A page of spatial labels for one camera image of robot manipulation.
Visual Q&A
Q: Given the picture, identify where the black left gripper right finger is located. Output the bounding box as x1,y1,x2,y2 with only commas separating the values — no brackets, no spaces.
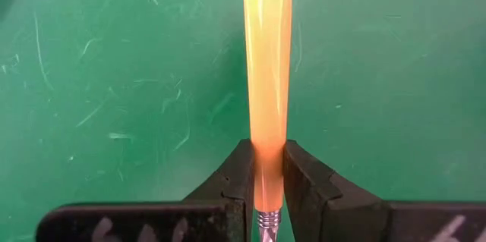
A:
282,139,486,242

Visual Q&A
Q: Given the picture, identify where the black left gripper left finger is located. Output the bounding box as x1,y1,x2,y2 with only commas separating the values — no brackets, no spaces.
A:
35,138,256,242

